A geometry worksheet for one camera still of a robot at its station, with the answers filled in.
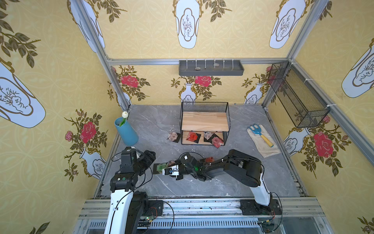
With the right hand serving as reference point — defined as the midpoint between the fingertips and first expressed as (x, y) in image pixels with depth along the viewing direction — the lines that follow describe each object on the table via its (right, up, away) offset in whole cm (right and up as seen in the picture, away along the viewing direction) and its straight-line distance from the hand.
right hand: (163, 173), depth 83 cm
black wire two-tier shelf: (+25, +28, +8) cm, 38 cm away
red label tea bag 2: (+28, +5, +9) cm, 30 cm away
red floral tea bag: (+33, +15, +15) cm, 40 cm away
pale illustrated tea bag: (+28, +20, +18) cm, 38 cm away
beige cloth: (+66, +13, +14) cm, 69 cm away
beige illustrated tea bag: (+4, +18, +20) cm, 27 cm away
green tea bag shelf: (-4, +1, +5) cm, 6 cm away
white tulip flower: (-19, +33, -6) cm, 39 cm away
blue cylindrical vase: (-22, +20, +8) cm, 31 cm away
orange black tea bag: (+4, +4, +7) cm, 9 cm away
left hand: (-6, +11, -4) cm, 13 cm away
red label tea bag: (+18, +18, +18) cm, 31 cm away
